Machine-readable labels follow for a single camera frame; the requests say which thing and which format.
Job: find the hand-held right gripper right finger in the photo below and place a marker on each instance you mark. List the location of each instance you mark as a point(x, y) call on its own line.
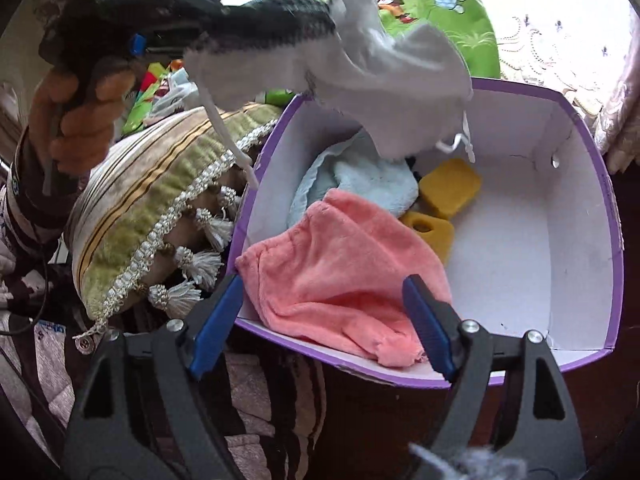
point(427, 325)

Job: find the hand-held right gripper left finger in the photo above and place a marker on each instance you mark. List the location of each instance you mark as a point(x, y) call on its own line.
point(215, 330)

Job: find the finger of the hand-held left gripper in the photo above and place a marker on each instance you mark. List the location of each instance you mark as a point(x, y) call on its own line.
point(136, 45)

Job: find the yellow sponge with hole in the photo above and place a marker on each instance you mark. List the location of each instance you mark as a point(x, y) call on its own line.
point(440, 240)

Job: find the pink towel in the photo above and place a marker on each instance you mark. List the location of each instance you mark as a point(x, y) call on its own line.
point(325, 280)

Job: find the purple cardboard box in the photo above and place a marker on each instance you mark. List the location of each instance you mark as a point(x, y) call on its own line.
point(525, 260)

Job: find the light blue towel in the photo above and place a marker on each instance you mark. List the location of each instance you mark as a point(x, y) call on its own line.
point(370, 180)

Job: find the white cloth with grey stripes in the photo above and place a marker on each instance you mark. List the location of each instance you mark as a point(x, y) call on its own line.
point(375, 75)

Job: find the person's left hand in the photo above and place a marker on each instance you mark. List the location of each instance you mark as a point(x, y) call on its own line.
point(75, 135)

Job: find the striped cushion with tassels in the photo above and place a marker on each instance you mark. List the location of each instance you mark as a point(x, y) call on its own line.
point(150, 185)

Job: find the green cartoon printed sheet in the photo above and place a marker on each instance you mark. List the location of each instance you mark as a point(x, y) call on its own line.
point(450, 20)

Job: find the white lace curtain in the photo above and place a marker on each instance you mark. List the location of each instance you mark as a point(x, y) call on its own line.
point(550, 35)

